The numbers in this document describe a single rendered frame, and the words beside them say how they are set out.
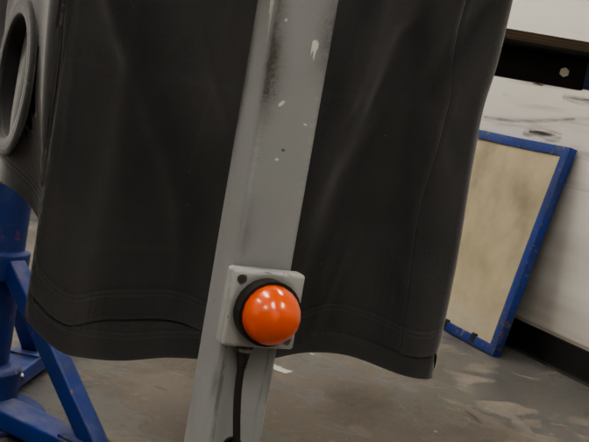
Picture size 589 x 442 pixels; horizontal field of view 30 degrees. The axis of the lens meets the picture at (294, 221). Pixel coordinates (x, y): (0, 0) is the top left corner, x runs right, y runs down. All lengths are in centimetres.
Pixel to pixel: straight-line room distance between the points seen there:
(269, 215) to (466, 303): 332
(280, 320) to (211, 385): 8
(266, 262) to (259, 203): 4
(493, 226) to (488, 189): 16
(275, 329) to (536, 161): 329
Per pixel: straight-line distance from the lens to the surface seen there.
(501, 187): 404
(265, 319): 67
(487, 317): 388
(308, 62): 69
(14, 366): 240
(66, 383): 218
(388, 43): 105
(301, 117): 70
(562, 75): 216
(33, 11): 100
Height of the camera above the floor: 79
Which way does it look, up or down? 7 degrees down
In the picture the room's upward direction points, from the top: 10 degrees clockwise
